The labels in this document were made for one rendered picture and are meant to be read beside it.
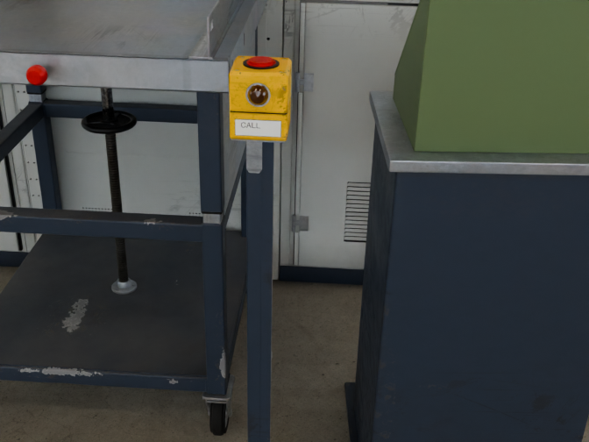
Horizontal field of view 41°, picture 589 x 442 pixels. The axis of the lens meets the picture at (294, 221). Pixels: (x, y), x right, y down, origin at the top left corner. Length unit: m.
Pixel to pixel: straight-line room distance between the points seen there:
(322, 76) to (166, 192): 0.54
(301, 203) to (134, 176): 0.46
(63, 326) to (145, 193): 0.52
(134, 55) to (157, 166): 0.85
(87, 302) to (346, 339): 0.66
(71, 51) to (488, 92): 0.68
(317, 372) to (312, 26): 0.84
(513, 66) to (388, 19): 0.79
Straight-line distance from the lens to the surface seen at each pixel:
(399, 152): 1.22
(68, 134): 2.19
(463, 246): 1.29
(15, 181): 2.31
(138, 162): 2.17
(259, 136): 1.10
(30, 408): 1.92
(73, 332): 1.83
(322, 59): 1.99
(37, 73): 1.35
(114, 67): 1.35
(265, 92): 1.07
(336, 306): 2.18
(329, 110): 2.03
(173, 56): 1.33
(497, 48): 1.20
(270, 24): 1.99
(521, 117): 1.25
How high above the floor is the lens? 1.22
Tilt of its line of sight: 28 degrees down
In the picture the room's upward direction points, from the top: 2 degrees clockwise
